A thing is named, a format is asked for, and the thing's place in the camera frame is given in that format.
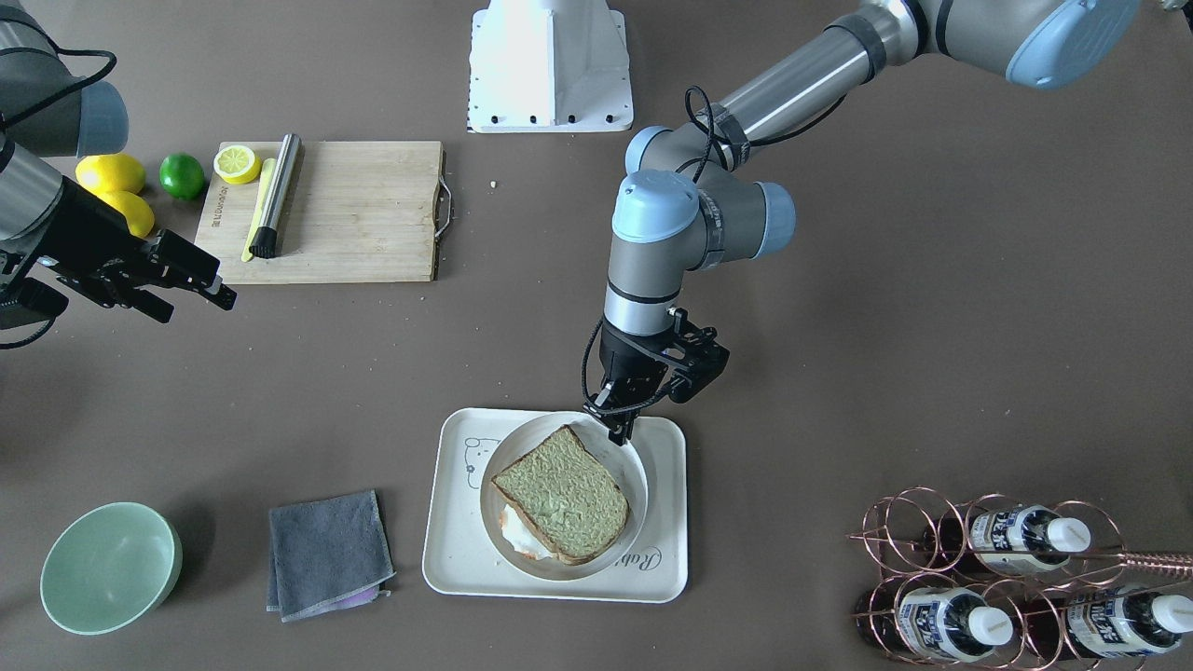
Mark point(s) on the bread slice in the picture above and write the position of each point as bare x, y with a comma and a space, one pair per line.
568, 498

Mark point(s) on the black handled knife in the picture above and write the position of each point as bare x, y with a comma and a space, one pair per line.
262, 240

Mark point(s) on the half cut lemon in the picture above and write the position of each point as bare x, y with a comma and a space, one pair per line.
237, 164

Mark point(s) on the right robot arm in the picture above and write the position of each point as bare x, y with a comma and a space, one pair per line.
47, 112

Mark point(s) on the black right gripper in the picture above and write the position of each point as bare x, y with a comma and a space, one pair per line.
82, 235

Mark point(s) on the tea bottle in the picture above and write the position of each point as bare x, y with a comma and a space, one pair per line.
1127, 622
1019, 541
926, 624

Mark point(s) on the copper wire bottle rack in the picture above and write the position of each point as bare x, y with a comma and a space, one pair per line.
1002, 584

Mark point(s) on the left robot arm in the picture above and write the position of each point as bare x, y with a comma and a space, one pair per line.
681, 207

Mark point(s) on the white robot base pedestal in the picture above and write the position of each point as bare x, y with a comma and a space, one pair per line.
549, 67

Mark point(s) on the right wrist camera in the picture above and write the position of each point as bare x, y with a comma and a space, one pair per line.
30, 301

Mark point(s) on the yellow lemon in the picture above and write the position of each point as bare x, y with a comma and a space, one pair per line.
139, 217
111, 173

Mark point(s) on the green lime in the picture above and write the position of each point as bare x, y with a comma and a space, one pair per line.
182, 177

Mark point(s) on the grey folded cloth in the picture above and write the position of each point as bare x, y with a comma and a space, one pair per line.
326, 555

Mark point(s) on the wooden cutting board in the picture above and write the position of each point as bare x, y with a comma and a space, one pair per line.
355, 212

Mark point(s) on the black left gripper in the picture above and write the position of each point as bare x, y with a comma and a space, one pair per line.
622, 358

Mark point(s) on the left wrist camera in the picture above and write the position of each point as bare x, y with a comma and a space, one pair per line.
696, 357

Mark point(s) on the cream rabbit tray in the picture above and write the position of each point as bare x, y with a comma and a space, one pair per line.
458, 558

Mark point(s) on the tea bottle top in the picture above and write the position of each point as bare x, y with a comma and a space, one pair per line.
1019, 541

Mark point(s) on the yellow lemon lower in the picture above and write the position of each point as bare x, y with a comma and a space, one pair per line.
139, 217

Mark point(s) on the yellow lemon upper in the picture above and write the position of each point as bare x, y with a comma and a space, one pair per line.
111, 173

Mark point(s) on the white round plate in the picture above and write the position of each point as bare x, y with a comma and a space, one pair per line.
623, 463

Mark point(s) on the mint green bowl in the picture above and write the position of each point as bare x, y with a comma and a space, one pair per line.
109, 568

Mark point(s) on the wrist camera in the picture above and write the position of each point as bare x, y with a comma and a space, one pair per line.
696, 357
30, 301

